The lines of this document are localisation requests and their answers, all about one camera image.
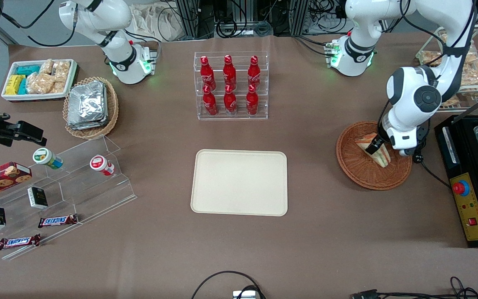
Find grey cable coil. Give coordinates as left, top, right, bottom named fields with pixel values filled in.
left=252, top=20, right=274, bottom=37

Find clear acrylic bottle rack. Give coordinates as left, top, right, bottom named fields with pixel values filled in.
left=194, top=51, right=269, bottom=121

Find clear acrylic stepped display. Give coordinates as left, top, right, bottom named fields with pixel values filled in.
left=0, top=135, right=137, bottom=261

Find black machine with yellow panel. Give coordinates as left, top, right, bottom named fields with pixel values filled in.
left=434, top=115, right=478, bottom=248

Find black base cables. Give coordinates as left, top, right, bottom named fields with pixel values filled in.
left=292, top=35, right=336, bottom=57

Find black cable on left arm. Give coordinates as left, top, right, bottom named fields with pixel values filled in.
left=401, top=0, right=478, bottom=69

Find yellow snack packet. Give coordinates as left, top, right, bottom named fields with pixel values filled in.
left=5, top=75, right=26, bottom=96

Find round brown wicker basket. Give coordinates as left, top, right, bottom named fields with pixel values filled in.
left=336, top=120, right=412, bottom=191

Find black thin cable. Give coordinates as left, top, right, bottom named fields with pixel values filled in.
left=376, top=276, right=478, bottom=299

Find triangle sandwich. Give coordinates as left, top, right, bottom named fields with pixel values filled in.
left=355, top=133, right=390, bottom=168

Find aluminium frame post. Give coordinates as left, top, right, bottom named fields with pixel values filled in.
left=175, top=0, right=215, bottom=40
left=290, top=0, right=310, bottom=36

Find silver foil pouch stack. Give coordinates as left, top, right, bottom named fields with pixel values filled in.
left=66, top=81, right=109, bottom=131

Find brown snickers bar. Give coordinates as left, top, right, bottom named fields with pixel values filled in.
left=38, top=214, right=79, bottom=229
left=0, top=234, right=41, bottom=251

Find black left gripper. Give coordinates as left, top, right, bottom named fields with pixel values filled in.
left=365, top=120, right=391, bottom=155

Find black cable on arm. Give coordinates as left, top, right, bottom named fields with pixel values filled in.
left=0, top=0, right=78, bottom=47
left=401, top=0, right=478, bottom=69

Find red emergency stop button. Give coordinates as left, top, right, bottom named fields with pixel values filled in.
left=452, top=180, right=471, bottom=197

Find white cloth bag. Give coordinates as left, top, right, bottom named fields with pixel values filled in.
left=130, top=3, right=187, bottom=42

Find white rectangular snack bin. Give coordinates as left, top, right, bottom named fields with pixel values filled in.
left=1, top=59, right=78, bottom=102

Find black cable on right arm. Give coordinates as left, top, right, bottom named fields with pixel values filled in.
left=0, top=0, right=78, bottom=47

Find black cable coil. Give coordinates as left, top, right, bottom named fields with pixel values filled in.
left=216, top=18, right=238, bottom=38

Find green lid yogurt cup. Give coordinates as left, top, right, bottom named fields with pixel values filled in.
left=32, top=147, right=64, bottom=170

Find oval light wicker basket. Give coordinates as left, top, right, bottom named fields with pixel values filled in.
left=63, top=76, right=120, bottom=140

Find black power cable with plug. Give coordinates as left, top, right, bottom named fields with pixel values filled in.
left=412, top=140, right=451, bottom=189

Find black looped table cable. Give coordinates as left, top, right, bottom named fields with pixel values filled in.
left=190, top=271, right=267, bottom=299

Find red cola bottle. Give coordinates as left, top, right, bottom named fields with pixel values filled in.
left=200, top=56, right=217, bottom=91
left=202, top=85, right=218, bottom=116
left=248, top=55, right=261, bottom=88
left=223, top=55, right=237, bottom=90
left=224, top=85, right=237, bottom=115
left=246, top=85, right=259, bottom=115

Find beige plastic tray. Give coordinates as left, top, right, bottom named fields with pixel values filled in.
left=190, top=149, right=288, bottom=217

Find red lid yogurt cup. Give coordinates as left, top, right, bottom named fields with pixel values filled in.
left=89, top=155, right=115, bottom=176

